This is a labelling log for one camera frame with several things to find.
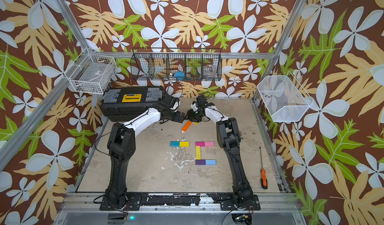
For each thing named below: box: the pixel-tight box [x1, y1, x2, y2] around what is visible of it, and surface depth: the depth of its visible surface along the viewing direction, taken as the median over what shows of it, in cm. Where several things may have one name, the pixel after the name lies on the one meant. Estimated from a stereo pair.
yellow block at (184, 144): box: [179, 141, 190, 147], surface depth 96 cm
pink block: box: [204, 141, 215, 147], surface depth 95 cm
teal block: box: [170, 141, 180, 147], surface depth 98 cm
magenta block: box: [195, 141, 206, 147], surface depth 97 cm
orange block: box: [181, 120, 193, 132], surface depth 106 cm
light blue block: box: [205, 159, 217, 165], surface depth 89 cm
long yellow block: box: [195, 146, 202, 160], surface depth 93 cm
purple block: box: [195, 159, 206, 166], surface depth 89 cm
